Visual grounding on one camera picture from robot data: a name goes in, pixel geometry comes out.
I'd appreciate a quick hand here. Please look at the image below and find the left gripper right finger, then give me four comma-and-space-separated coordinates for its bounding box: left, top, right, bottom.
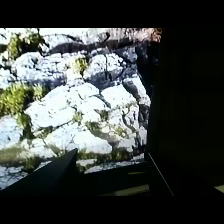
145, 152, 188, 197

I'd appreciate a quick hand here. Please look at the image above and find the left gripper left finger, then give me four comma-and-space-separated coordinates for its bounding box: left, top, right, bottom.
0, 148, 81, 197

